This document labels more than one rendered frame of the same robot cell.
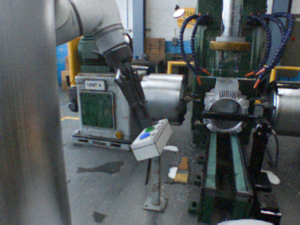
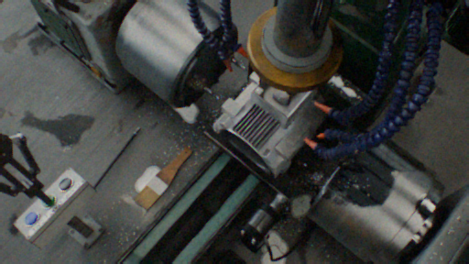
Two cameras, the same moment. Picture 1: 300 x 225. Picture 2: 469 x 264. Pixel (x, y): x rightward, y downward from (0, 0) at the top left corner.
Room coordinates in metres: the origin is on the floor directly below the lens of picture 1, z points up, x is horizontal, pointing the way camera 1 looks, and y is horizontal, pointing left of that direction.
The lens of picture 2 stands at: (0.53, -0.46, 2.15)
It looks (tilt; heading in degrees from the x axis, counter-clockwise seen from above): 68 degrees down; 22
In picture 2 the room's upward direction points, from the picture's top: 2 degrees clockwise
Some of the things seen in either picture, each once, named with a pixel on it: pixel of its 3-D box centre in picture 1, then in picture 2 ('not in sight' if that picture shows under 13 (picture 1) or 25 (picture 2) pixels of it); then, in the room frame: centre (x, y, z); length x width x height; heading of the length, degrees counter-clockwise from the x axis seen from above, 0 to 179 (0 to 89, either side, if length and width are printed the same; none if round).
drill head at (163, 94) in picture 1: (155, 98); (163, 36); (1.10, -0.03, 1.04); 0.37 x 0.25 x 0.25; 74
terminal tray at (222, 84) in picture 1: (226, 88); (284, 93); (1.04, -0.37, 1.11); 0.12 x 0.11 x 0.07; 164
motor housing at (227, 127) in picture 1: (225, 108); (270, 122); (1.01, -0.36, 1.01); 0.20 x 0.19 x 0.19; 164
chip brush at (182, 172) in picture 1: (183, 169); (165, 177); (0.83, -0.14, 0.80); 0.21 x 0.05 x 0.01; 166
